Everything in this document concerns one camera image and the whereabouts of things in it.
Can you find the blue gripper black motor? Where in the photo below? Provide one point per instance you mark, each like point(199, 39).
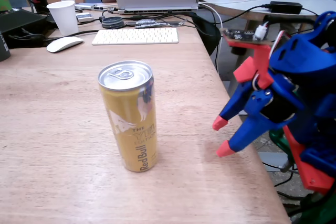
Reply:
point(258, 108)

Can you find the yellow Red Bull can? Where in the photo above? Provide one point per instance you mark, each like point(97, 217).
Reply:
point(131, 119)

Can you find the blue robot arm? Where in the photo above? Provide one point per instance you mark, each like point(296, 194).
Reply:
point(302, 58)

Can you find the green table clamp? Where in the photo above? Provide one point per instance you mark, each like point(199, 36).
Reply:
point(278, 140)
point(320, 211)

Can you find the black office chair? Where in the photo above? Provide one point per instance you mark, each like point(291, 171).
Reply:
point(207, 32)

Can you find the black power adapter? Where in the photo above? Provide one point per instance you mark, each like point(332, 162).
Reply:
point(286, 7)

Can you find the foil wrapped item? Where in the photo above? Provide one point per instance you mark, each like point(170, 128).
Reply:
point(151, 23)

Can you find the white keyboard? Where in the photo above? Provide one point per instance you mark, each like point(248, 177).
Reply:
point(135, 36)

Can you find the black round disc stack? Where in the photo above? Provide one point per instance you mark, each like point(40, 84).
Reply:
point(113, 22)

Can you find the small silver box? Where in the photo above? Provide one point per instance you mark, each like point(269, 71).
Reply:
point(84, 17)

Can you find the white computer mouse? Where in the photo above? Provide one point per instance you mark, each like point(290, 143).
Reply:
point(64, 43)

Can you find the large white paper cup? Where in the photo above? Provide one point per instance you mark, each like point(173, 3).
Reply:
point(64, 18)

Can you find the black box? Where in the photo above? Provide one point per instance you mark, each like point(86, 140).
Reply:
point(21, 24)

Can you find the dark tumbler with sticker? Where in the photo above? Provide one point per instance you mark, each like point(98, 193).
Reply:
point(4, 48)

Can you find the red camera mount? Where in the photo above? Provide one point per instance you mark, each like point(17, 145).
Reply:
point(261, 58)

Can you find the red arm base bracket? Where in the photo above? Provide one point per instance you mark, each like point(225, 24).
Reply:
point(304, 161)

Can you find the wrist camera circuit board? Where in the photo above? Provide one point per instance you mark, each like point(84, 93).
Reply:
point(241, 34)

